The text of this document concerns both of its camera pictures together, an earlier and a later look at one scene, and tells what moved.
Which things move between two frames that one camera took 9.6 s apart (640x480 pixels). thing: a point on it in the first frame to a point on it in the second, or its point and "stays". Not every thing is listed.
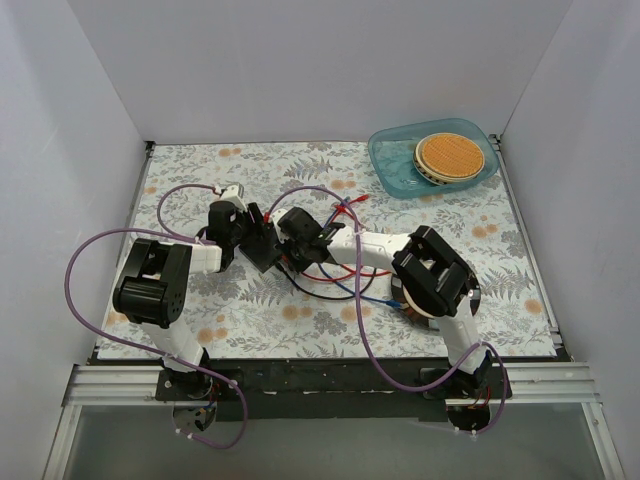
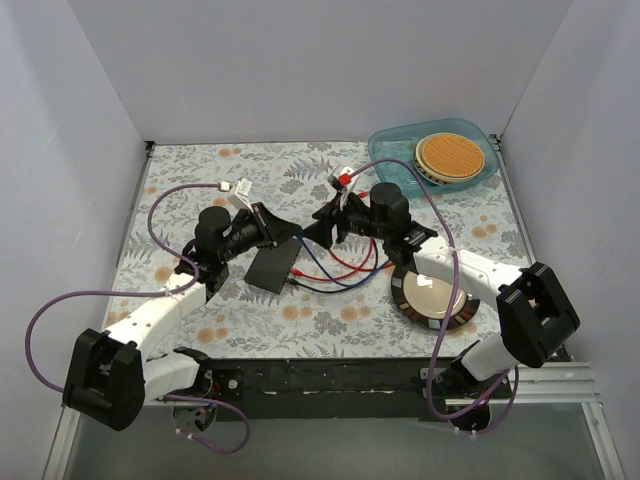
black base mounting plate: (331, 390) stays
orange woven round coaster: (445, 157) stays
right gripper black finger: (298, 260) to (322, 231)
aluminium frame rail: (554, 384) stays
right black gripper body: (285, 245) to (340, 226)
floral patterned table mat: (303, 250) stays
